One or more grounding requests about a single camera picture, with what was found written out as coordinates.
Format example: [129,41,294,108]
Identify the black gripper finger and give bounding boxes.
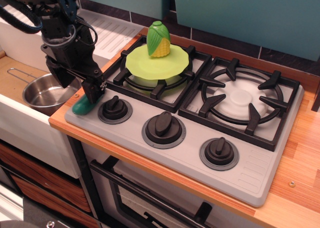
[46,57,79,88]
[82,76,107,104]

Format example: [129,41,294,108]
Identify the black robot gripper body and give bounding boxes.
[41,25,103,80]

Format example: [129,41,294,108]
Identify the green toy cucumber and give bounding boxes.
[72,94,97,116]

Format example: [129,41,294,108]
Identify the green yellow toy corncob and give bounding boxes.
[146,21,171,58]

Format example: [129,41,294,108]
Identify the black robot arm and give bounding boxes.
[0,0,107,104]

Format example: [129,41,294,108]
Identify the stainless steel pot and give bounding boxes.
[7,68,81,116]

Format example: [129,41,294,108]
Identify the lime green plastic plate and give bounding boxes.
[125,44,190,80]

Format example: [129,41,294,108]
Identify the white toy sink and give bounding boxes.
[0,9,143,179]

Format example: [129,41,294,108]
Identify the black left stove knob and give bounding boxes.
[98,95,133,125]

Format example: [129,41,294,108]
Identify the black stove knob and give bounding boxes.
[98,95,133,125]
[199,137,240,172]
[141,111,187,150]

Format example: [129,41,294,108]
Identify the black left burner grate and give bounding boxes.
[103,35,212,113]

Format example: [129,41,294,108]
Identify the black burner grate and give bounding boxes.
[178,57,304,152]
[103,35,212,113]

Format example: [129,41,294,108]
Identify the black middle stove knob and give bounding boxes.
[141,111,187,150]

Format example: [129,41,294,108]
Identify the wooden drawer fronts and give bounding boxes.
[0,140,99,228]

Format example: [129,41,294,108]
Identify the grey toy stove top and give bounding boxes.
[64,36,304,207]

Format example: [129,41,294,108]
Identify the black right stove knob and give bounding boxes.
[199,137,240,172]

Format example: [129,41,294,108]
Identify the black right burner grate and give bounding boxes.
[178,57,304,152]

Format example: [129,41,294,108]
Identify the oven door with black handle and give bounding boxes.
[89,156,256,228]

